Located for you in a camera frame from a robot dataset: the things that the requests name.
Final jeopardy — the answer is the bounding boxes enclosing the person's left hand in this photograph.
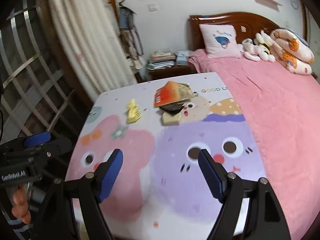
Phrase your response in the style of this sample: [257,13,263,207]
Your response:
[11,185,31,224]

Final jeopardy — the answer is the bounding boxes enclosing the metal window grille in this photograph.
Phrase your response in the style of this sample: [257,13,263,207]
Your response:
[1,0,82,143]

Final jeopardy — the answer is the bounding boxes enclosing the cartoon print bed sheet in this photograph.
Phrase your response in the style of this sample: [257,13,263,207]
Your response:
[66,73,266,239]

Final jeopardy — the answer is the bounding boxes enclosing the crumpled yellow paper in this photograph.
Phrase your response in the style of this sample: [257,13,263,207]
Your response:
[126,99,141,124]

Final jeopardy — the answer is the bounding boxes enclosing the beige box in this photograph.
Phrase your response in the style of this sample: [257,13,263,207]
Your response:
[161,112,181,126]

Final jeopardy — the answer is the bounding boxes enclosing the black Talopn card box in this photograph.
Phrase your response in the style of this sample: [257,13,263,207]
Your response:
[159,103,184,116]

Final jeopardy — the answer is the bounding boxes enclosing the orange foil snack bag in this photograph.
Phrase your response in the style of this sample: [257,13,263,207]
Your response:
[154,81,194,107]

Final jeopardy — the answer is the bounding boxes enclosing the hanging handbags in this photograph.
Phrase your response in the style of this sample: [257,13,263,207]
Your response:
[119,5,145,72]

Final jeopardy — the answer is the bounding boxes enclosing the cream curtain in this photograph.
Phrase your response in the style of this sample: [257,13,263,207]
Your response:
[49,0,137,101]

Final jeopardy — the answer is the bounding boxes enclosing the wooden nightstand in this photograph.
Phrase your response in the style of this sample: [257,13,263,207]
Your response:
[148,63,197,80]

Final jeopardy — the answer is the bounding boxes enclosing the stack of books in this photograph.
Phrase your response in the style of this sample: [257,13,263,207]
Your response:
[146,50,176,70]

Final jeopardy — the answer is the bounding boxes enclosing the blue tissue box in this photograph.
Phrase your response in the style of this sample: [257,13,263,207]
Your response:
[175,50,193,66]

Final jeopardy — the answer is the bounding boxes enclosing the white plush toy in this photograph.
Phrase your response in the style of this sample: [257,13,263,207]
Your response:
[241,30,276,62]

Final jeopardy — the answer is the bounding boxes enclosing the folded cartoon quilt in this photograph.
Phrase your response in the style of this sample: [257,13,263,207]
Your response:
[270,29,315,75]

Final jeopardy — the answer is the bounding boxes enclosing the pink cartoon pillow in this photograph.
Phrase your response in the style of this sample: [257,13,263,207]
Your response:
[199,24,241,59]

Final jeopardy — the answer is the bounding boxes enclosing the wooden headboard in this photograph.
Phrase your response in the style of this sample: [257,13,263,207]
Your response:
[189,12,280,50]

